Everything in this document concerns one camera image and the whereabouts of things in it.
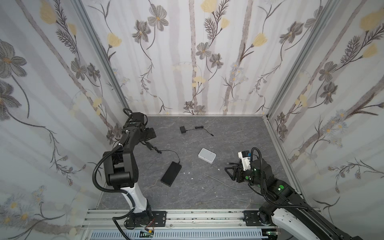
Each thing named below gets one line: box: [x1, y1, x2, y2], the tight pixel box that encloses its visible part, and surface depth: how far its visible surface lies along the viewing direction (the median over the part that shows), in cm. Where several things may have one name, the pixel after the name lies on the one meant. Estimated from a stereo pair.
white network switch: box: [198, 148, 217, 164], surface depth 98 cm
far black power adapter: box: [180, 125, 214, 137], surface depth 113 cm
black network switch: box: [160, 161, 182, 187], surface depth 92 cm
